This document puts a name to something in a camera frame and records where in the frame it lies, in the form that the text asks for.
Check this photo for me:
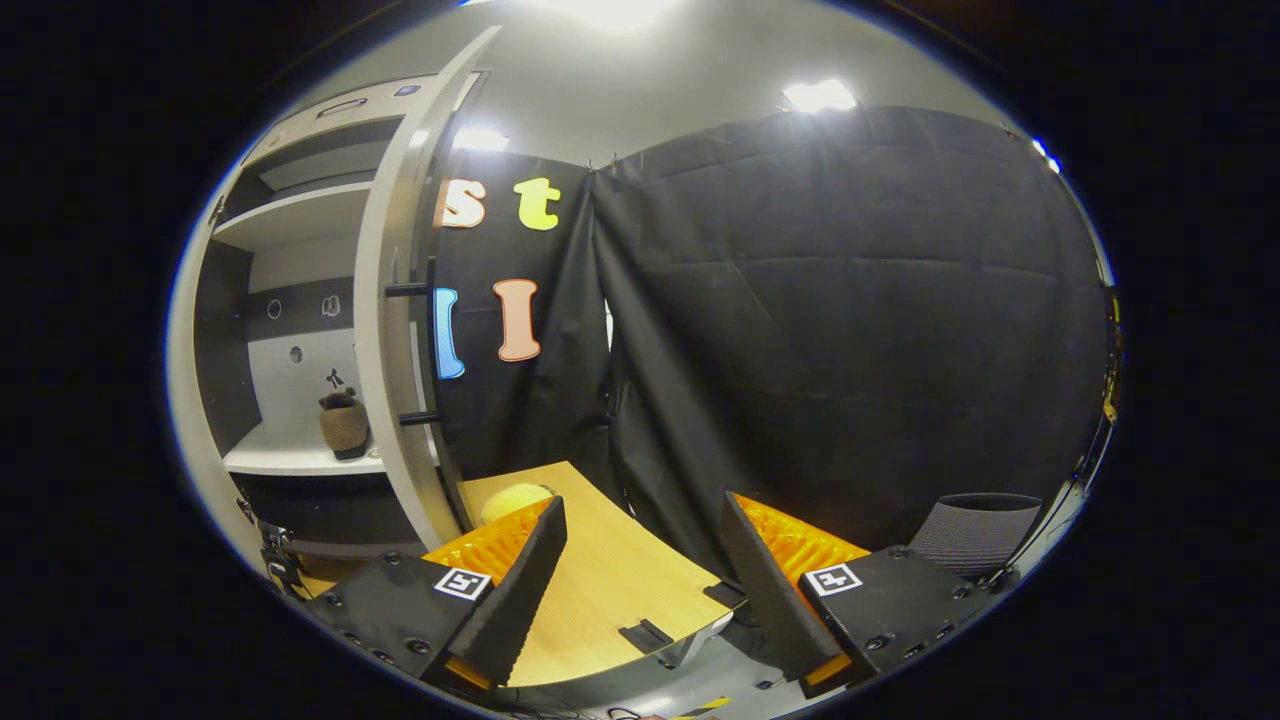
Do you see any grey mesh office chair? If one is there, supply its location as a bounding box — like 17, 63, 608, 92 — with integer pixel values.
908, 492, 1043, 581

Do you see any brown slipper shoe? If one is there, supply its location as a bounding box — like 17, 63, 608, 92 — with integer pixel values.
318, 392, 371, 461

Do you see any white cabinet shelf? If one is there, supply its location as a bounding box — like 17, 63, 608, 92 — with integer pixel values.
212, 182, 373, 251

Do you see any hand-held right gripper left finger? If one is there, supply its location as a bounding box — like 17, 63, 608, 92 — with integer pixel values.
300, 496, 568, 691

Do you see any white cabinet door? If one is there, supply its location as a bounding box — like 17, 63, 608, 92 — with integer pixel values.
353, 25, 501, 551

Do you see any yellow round object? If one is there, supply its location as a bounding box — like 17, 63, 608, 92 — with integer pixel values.
480, 483, 554, 526

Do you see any black backdrop cloth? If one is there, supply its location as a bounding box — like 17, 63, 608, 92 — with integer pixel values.
430, 105, 1111, 581

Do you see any white cabinet drawer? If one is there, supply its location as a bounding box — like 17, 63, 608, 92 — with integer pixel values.
245, 72, 471, 166

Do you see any white shoe cabinet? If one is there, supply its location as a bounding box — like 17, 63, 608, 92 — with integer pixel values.
195, 70, 491, 561

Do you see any black door handle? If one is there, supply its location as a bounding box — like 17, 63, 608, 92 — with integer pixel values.
385, 258, 448, 471

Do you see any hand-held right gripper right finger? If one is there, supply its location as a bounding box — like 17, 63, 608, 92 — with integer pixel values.
720, 490, 1011, 699

